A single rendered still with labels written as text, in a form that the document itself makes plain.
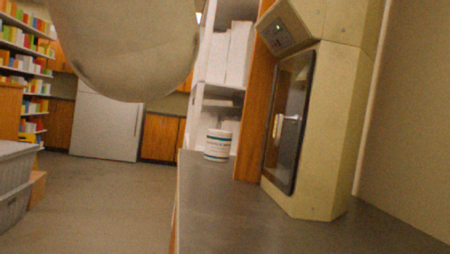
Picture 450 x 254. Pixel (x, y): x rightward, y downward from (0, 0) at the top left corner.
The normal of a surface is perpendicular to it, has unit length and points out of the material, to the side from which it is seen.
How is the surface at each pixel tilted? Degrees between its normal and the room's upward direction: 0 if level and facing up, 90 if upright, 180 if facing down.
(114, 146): 90
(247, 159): 90
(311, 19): 90
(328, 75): 90
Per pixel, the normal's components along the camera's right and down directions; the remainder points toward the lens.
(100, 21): -0.01, 0.70
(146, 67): 0.40, 0.59
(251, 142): 0.15, 0.07
